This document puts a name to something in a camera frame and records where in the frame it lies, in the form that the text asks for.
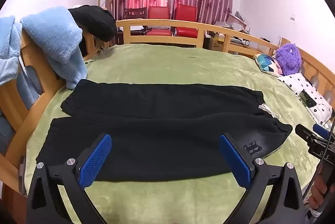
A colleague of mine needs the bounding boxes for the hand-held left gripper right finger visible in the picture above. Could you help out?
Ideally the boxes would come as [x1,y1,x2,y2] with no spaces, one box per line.
[219,133,307,224]

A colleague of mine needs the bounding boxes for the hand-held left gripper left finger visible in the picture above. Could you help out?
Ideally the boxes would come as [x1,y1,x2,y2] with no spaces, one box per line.
[26,132,113,224]

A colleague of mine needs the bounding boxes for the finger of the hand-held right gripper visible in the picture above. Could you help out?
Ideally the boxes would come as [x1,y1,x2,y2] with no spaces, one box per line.
[295,124,317,143]
[313,123,330,139]

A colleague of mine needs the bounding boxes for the black fleece pants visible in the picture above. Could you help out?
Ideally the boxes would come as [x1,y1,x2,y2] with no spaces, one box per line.
[36,79,293,183]

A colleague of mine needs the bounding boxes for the person's right hand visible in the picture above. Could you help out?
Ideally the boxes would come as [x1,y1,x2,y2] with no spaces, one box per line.
[309,174,335,212]

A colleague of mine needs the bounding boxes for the dark green cloth item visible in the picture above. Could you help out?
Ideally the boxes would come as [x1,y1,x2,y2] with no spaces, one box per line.
[299,90,317,108]

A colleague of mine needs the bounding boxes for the white patterned pillow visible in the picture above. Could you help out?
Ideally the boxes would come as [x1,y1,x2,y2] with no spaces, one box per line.
[279,73,333,125]

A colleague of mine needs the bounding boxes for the purple plush toy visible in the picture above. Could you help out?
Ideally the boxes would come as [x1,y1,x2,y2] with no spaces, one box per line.
[275,43,303,76]

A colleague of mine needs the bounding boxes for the colourful geometric pillow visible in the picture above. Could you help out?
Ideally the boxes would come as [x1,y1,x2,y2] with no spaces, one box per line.
[255,53,283,77]

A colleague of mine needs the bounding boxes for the green bed blanket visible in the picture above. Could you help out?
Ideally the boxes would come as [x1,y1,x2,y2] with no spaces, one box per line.
[23,43,327,224]

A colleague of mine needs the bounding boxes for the cardboard box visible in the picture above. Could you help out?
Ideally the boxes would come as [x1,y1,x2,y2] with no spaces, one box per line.
[226,12,248,31]

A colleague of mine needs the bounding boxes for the light blue fleece blanket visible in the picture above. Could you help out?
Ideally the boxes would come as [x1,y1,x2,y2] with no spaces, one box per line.
[0,6,88,109]

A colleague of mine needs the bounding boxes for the black garment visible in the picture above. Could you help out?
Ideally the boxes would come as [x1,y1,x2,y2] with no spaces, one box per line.
[67,5,117,41]

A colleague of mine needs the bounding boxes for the dark wooden chair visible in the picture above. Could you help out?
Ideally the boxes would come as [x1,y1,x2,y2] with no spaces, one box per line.
[124,7,147,21]

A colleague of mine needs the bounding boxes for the red chair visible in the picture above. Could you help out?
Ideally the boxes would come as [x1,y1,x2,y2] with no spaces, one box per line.
[145,6,173,36]
[174,4,198,37]

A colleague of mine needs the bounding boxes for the black braided cable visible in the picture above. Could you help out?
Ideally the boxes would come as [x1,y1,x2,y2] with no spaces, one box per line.
[302,117,335,199]

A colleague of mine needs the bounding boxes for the wooden bed frame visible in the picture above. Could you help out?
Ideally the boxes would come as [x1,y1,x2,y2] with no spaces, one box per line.
[0,18,335,196]

